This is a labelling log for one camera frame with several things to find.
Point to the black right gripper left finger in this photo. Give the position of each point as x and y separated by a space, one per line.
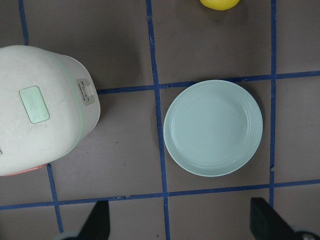
98 225

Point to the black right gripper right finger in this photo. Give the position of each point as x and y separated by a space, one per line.
266 223

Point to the yellow lemon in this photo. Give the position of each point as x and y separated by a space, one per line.
219 5

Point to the white green rice cooker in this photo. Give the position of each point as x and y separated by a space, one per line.
48 104

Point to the light green plate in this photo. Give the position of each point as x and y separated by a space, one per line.
213 128

